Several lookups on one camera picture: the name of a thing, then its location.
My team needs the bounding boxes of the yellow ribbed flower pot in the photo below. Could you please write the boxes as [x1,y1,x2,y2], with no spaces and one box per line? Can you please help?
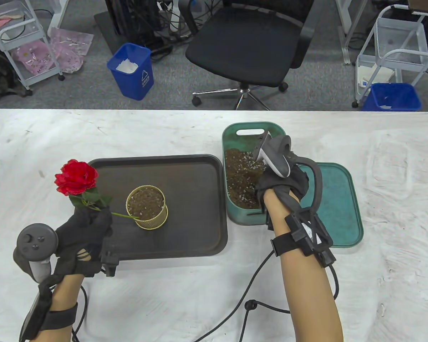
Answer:
[126,185,169,230]

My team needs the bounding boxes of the black wrist strap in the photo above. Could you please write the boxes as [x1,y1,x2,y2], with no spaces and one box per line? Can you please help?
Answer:
[20,289,80,339]
[270,209,337,268]

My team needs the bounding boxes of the black office chair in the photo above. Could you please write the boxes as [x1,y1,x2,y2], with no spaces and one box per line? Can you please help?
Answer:
[178,0,315,110]

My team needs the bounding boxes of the pink plastic bag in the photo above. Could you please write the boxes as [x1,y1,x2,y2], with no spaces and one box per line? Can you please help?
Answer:
[14,40,54,75]
[49,27,94,74]

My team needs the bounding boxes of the blue waste bin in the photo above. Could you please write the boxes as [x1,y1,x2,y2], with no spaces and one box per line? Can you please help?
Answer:
[362,83,422,112]
[107,43,154,101]

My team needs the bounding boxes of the green plastic bin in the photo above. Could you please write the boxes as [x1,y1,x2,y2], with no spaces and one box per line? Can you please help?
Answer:
[222,122,296,226]

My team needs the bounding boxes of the white wire cart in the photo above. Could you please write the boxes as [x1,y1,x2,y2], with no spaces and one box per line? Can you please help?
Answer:
[0,0,65,90]
[352,5,428,108]

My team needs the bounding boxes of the black computer tower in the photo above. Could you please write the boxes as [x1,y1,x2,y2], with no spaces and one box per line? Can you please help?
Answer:
[105,0,163,39]

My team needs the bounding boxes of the person's right hand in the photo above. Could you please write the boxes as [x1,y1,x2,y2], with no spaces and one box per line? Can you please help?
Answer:
[255,165,309,231]

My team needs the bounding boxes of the black floor mat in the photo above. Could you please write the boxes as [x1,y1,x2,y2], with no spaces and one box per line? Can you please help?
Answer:
[94,11,172,56]

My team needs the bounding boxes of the white crumpled paper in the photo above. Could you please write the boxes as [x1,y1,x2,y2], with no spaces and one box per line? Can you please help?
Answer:
[115,59,139,74]

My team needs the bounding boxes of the person's right forearm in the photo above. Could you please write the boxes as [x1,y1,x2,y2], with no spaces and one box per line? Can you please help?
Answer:
[263,189,344,342]

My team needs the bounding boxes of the person's left forearm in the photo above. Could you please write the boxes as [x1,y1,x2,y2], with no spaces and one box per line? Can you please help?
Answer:
[30,274,86,342]

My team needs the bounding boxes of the dark brown plastic tray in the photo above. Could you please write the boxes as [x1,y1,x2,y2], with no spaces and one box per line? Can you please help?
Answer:
[87,154,229,261]

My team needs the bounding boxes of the red artificial rose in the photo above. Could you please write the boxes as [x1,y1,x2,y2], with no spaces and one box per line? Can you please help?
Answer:
[54,159,140,220]

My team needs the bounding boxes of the brown potting mix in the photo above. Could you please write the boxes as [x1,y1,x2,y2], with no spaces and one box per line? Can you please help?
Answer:
[225,148,268,210]
[128,189,164,221]

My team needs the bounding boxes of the green plastic bin lid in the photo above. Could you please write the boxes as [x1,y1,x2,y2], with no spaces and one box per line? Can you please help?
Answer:
[293,162,364,249]

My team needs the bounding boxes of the person's left hand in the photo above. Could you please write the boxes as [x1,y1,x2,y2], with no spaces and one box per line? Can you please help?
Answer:
[55,208,113,278]

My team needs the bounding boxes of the grey handheld controller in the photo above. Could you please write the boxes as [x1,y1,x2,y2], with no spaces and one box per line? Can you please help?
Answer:
[14,223,59,284]
[253,131,323,214]

